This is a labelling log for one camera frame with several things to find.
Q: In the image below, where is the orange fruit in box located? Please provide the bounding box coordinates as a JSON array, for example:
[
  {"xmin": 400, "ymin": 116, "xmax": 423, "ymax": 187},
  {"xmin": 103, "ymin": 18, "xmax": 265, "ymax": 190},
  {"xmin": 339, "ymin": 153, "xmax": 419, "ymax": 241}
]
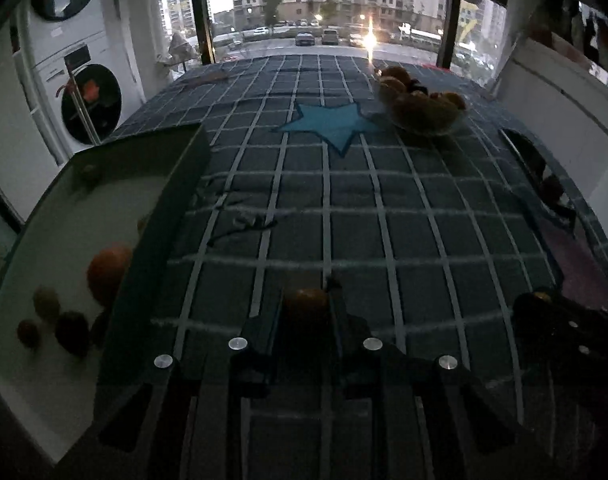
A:
[{"xmin": 86, "ymin": 245, "xmax": 133, "ymax": 308}]

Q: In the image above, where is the blue plaid tablecloth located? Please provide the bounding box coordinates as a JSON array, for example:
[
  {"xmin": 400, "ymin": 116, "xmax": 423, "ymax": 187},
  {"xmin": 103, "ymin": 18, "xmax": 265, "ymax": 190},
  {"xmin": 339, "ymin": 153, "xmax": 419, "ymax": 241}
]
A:
[{"xmin": 112, "ymin": 54, "xmax": 608, "ymax": 479}]

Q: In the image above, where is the dark red fruit in box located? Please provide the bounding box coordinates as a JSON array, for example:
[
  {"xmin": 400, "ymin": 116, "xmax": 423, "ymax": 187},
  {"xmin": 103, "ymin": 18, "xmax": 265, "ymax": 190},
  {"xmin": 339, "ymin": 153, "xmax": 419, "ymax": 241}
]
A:
[{"xmin": 16, "ymin": 320, "xmax": 42, "ymax": 351}]

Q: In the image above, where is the white dryer machine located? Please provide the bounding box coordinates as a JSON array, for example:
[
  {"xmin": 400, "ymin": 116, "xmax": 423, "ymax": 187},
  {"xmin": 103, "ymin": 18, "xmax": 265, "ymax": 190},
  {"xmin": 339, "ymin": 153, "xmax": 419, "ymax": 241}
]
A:
[{"xmin": 18, "ymin": 0, "xmax": 113, "ymax": 65}]

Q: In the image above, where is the green fruit in box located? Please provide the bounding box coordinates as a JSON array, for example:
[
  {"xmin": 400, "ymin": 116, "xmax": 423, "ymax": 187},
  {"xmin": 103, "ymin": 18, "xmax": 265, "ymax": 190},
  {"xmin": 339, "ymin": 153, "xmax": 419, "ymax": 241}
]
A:
[{"xmin": 33, "ymin": 286, "xmax": 61, "ymax": 323}]

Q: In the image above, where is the glass fruit bowl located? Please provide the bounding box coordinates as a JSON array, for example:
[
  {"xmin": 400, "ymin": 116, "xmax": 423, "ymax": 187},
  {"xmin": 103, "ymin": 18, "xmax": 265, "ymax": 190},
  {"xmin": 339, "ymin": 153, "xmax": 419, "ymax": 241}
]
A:
[{"xmin": 379, "ymin": 76, "xmax": 468, "ymax": 134}]

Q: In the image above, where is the small orange fruit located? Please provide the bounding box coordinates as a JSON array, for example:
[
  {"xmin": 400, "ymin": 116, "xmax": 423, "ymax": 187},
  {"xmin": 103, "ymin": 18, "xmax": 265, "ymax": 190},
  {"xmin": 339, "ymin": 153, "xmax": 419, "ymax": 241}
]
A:
[{"xmin": 289, "ymin": 287, "xmax": 327, "ymax": 306}]

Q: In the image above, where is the orange in bowl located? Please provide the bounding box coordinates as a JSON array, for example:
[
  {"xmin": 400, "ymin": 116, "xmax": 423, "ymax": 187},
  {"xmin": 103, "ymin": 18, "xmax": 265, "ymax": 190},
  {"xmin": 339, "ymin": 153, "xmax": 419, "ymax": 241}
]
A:
[{"xmin": 381, "ymin": 66, "xmax": 412, "ymax": 84}]

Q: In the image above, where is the dark plum fruit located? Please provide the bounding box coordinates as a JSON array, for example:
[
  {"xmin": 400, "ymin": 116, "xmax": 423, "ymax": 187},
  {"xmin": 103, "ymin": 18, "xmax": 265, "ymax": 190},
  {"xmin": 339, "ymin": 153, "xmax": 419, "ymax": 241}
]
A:
[{"xmin": 54, "ymin": 311, "xmax": 92, "ymax": 359}]

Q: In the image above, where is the white washing machine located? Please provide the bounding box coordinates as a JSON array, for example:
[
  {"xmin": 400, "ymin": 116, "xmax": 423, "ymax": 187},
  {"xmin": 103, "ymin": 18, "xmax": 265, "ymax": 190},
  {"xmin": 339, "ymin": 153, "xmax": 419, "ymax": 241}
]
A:
[{"xmin": 30, "ymin": 32, "xmax": 142, "ymax": 157}]

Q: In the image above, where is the brown round fruit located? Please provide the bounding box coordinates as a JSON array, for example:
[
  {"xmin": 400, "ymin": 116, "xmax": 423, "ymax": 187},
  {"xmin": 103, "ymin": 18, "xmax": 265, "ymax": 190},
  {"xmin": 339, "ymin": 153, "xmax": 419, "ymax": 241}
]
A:
[{"xmin": 78, "ymin": 165, "xmax": 103, "ymax": 191}]

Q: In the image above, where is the blue star patch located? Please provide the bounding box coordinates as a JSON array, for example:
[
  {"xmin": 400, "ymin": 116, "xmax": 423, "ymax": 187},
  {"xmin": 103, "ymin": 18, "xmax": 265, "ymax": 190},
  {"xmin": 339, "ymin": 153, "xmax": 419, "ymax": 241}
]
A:
[{"xmin": 276, "ymin": 103, "xmax": 381, "ymax": 157}]

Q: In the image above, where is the white cabinet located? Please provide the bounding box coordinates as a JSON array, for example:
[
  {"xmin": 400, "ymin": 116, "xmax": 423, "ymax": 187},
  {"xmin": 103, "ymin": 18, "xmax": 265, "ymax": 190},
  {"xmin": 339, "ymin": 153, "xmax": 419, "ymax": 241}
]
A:
[{"xmin": 496, "ymin": 39, "xmax": 608, "ymax": 212}]

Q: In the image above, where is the white storage box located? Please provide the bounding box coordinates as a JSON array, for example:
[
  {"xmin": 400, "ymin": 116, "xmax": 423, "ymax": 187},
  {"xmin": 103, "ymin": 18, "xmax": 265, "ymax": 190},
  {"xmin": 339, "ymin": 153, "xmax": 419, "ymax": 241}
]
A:
[{"xmin": 0, "ymin": 124, "xmax": 211, "ymax": 465}]

